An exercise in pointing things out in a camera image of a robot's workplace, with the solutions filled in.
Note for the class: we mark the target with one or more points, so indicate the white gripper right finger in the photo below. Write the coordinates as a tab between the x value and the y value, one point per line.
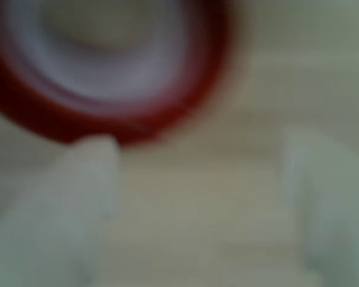
332	209

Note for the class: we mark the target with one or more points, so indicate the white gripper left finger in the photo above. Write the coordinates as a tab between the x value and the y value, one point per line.
63	209

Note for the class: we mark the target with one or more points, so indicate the small red tape roll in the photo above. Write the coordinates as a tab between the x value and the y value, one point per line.
182	113

